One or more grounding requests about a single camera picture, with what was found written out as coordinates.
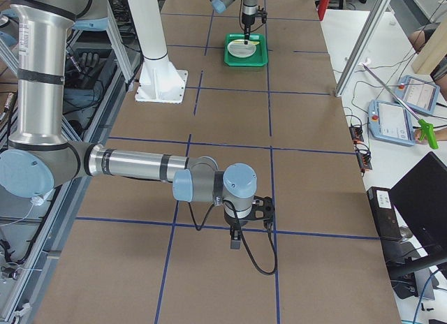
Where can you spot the working black gripper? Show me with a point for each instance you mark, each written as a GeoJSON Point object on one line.
{"type": "Point", "coordinates": [246, 21]}

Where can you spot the yellow plastic spoon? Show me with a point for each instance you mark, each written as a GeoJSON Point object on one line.
{"type": "Point", "coordinates": [245, 42]}

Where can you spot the working silver robot arm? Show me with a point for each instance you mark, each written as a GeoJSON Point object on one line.
{"type": "Point", "coordinates": [239, 180]}

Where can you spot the white round plate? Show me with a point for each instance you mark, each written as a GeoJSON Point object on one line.
{"type": "Point", "coordinates": [240, 50]}

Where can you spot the green plastic tray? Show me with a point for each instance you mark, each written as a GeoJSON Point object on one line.
{"type": "Point", "coordinates": [258, 59]}

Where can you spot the red cylinder tube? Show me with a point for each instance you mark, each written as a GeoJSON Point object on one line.
{"type": "Point", "coordinates": [322, 7]}

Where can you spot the orange black adapter upper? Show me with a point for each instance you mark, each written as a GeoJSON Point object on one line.
{"type": "Point", "coordinates": [356, 133]}

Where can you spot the orange black adapter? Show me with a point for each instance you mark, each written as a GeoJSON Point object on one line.
{"type": "Point", "coordinates": [356, 133]}
{"type": "Point", "coordinates": [364, 160]}

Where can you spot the black box device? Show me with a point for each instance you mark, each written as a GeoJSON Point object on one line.
{"type": "Point", "coordinates": [383, 213]}

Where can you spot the orange black adapter lower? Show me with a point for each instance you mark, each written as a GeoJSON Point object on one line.
{"type": "Point", "coordinates": [364, 160]}

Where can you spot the near blue teach pendant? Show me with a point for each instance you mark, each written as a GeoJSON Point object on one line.
{"type": "Point", "coordinates": [390, 122]}

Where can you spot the blue teach pendant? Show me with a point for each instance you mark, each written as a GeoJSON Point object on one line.
{"type": "Point", "coordinates": [419, 95]}
{"type": "Point", "coordinates": [390, 122]}

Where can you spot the seated person black shirt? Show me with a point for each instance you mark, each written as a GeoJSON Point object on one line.
{"type": "Point", "coordinates": [429, 43]}

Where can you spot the far blue teach pendant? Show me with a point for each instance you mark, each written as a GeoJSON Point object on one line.
{"type": "Point", "coordinates": [419, 95]}

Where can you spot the black computer monitor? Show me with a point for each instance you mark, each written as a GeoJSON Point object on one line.
{"type": "Point", "coordinates": [420, 198]}

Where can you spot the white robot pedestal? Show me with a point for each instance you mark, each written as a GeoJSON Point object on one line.
{"type": "Point", "coordinates": [159, 80]}

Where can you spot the aluminium frame post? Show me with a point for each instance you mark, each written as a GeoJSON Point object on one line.
{"type": "Point", "coordinates": [359, 48]}

